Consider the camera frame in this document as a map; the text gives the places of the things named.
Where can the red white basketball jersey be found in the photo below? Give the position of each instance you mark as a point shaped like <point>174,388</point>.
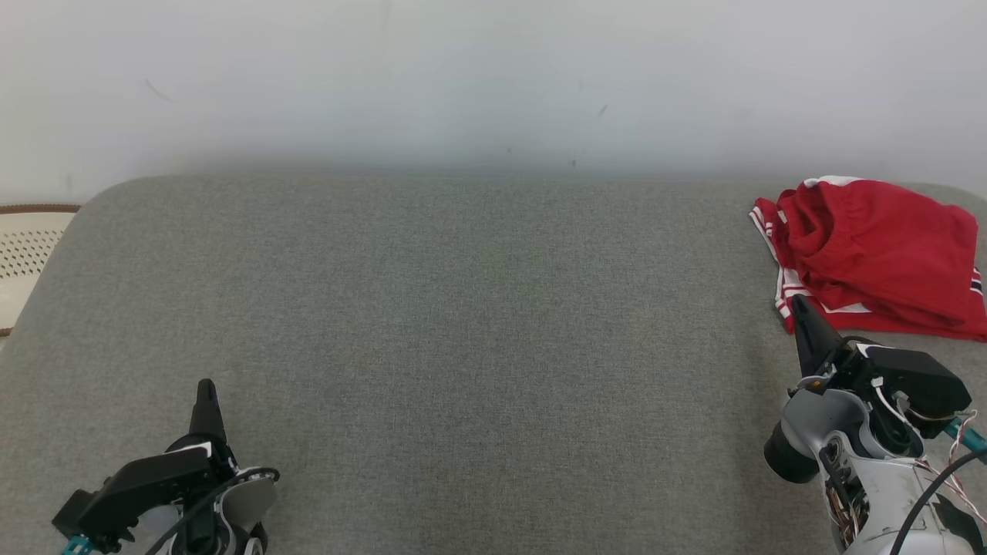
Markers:
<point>910,327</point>

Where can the cream perforated laundry basket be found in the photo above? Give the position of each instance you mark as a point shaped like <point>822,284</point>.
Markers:
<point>27,254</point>

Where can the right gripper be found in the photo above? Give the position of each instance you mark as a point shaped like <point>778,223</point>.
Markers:
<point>825,416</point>

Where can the red shorts white trim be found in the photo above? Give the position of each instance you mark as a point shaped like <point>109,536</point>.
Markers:
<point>887,247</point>

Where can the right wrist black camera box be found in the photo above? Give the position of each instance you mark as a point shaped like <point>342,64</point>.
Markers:
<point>917,381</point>

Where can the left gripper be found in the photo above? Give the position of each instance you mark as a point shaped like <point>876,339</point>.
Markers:
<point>247,501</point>

